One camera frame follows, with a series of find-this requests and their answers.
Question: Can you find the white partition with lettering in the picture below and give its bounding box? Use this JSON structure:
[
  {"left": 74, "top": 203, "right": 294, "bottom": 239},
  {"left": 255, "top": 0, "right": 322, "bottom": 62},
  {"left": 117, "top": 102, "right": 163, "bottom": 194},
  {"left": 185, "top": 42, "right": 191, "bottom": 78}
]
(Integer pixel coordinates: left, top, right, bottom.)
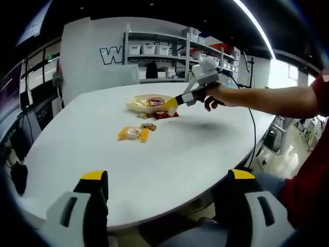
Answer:
[{"left": 60, "top": 16, "right": 129, "bottom": 106}]

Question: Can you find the grey metal shelving rack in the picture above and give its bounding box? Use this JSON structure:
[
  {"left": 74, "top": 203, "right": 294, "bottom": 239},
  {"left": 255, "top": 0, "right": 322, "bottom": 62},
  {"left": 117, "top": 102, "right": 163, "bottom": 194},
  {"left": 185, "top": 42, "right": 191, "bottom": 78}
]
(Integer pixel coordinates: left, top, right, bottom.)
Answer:
[
  {"left": 186, "top": 27, "right": 241, "bottom": 85},
  {"left": 123, "top": 23, "right": 196, "bottom": 84}
]

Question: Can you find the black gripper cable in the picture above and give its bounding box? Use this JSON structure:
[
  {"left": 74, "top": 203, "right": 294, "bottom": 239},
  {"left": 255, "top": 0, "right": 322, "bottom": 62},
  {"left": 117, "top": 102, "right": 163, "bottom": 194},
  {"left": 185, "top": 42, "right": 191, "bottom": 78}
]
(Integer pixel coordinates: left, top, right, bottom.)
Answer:
[{"left": 220, "top": 72, "right": 258, "bottom": 170}]

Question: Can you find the black framed glass partition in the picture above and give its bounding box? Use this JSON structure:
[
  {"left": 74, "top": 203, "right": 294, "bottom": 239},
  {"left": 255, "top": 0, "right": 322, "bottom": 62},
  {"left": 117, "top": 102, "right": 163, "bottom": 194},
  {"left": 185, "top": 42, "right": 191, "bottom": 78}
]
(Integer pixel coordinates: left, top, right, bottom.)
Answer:
[{"left": 20, "top": 43, "right": 62, "bottom": 103}]

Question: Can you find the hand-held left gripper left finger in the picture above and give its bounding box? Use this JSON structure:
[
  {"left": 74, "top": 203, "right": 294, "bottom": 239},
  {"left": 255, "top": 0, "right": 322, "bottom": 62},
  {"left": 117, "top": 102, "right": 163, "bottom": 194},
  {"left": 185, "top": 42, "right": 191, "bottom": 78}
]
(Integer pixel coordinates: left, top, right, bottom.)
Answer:
[{"left": 40, "top": 170, "right": 109, "bottom": 247}]

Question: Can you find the black bag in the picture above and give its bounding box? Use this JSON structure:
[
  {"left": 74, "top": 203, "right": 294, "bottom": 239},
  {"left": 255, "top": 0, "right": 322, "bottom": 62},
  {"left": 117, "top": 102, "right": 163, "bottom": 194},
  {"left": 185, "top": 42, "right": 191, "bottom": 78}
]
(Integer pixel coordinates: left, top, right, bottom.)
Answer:
[{"left": 145, "top": 61, "right": 158, "bottom": 79}]

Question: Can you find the hanging grey red bag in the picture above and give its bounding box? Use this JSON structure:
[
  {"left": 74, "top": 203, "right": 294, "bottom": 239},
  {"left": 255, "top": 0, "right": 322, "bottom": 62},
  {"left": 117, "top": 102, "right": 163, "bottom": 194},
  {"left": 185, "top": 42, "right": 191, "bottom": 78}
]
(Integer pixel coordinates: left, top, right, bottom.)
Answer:
[{"left": 52, "top": 61, "right": 64, "bottom": 87}]

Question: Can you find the long red snack food bar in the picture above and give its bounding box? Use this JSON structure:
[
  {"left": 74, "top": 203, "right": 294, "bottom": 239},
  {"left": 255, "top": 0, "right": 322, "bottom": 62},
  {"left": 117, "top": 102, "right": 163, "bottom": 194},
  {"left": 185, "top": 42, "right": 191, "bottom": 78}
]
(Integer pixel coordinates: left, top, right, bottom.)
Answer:
[{"left": 153, "top": 110, "right": 180, "bottom": 119}]

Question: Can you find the person in red shirt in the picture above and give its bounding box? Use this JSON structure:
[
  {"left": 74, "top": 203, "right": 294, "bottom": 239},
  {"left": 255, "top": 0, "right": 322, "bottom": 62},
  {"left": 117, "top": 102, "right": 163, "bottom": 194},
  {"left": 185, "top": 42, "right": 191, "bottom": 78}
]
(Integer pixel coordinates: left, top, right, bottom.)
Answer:
[{"left": 279, "top": 74, "right": 329, "bottom": 230}]

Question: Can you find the monitor with purple screen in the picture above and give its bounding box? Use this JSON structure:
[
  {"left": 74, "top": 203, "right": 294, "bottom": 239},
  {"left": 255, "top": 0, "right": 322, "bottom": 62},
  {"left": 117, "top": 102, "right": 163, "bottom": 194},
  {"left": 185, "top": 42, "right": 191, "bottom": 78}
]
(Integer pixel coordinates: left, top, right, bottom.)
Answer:
[{"left": 0, "top": 61, "right": 24, "bottom": 111}]

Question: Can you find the small gold food candy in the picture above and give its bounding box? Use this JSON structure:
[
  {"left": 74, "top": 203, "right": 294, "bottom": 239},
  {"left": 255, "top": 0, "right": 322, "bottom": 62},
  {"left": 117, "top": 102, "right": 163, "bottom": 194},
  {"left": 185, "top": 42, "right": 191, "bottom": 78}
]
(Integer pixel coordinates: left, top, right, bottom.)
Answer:
[{"left": 140, "top": 122, "right": 157, "bottom": 132}]

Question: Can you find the small black pouch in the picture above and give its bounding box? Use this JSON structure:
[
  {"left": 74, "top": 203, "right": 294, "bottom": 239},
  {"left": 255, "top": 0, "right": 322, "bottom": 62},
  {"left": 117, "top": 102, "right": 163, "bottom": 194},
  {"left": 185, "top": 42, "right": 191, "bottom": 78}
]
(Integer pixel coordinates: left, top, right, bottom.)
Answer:
[{"left": 10, "top": 164, "right": 28, "bottom": 196}]

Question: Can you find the row of white bins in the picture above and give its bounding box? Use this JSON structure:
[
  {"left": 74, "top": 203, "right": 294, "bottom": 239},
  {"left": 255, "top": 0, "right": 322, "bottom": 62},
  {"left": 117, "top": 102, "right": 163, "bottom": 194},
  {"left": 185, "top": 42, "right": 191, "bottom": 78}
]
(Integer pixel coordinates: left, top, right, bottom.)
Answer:
[{"left": 192, "top": 50, "right": 239, "bottom": 73}]

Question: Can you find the ceiling light strip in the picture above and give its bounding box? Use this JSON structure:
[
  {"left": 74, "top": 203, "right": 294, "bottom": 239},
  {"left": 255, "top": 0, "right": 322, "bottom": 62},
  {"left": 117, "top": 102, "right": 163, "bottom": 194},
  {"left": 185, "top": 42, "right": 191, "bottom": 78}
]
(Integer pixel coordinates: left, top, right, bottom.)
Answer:
[{"left": 232, "top": 0, "right": 277, "bottom": 60}]

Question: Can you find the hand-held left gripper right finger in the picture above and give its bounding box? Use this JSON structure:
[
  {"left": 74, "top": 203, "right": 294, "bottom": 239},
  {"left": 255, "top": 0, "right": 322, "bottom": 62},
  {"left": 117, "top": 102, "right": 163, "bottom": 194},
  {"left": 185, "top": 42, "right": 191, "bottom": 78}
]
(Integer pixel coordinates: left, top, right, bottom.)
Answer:
[{"left": 226, "top": 169, "right": 296, "bottom": 247}]

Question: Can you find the yellow snack food packet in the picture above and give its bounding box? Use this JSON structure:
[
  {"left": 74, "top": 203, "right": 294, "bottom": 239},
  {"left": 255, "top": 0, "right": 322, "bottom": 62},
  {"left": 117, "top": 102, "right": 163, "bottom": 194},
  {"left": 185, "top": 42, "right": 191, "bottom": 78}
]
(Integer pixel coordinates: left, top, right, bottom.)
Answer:
[
  {"left": 130, "top": 99, "right": 149, "bottom": 108},
  {"left": 117, "top": 125, "right": 150, "bottom": 143}
]

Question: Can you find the person's right hand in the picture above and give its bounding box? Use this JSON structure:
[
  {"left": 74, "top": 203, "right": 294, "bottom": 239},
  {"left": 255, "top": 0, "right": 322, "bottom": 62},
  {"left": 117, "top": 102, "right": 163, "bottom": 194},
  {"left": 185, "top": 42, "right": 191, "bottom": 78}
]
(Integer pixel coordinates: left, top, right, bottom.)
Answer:
[{"left": 204, "top": 86, "right": 233, "bottom": 112}]

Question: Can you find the dark grey counter desk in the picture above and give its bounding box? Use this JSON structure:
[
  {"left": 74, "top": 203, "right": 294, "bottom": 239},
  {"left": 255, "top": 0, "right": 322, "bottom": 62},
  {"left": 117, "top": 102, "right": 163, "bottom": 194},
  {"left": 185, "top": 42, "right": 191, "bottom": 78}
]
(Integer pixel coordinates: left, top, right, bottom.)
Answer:
[{"left": 23, "top": 96, "right": 64, "bottom": 134}]

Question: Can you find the beige paper food container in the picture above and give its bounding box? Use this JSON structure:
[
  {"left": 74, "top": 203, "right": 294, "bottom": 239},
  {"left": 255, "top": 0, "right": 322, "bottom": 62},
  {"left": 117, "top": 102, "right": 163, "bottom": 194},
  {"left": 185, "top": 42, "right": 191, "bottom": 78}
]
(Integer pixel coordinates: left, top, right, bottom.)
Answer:
[{"left": 125, "top": 94, "right": 175, "bottom": 114}]

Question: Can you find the large hanging display screen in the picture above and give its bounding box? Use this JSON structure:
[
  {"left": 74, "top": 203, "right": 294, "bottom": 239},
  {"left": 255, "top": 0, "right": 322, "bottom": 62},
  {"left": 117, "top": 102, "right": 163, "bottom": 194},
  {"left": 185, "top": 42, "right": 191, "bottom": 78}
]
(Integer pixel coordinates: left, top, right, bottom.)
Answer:
[{"left": 15, "top": 0, "right": 52, "bottom": 47}]

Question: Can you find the black tripod stand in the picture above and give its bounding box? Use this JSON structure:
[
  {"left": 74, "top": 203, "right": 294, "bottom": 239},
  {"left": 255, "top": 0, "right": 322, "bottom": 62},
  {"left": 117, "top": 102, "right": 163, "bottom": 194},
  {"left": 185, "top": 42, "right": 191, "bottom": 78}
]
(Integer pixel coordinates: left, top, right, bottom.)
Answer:
[{"left": 243, "top": 50, "right": 255, "bottom": 88}]

